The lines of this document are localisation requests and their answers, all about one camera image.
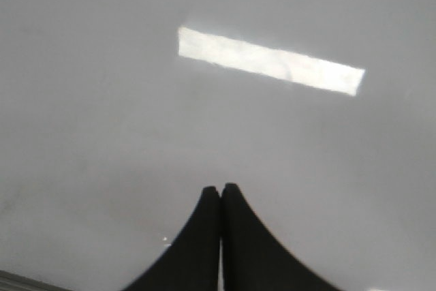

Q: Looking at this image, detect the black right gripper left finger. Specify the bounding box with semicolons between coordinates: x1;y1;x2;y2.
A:
125;186;221;291

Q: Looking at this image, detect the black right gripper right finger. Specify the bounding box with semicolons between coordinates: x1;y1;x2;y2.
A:
221;183;338;290

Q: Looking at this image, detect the white whiteboard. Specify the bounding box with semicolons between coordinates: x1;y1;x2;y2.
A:
1;0;435;290

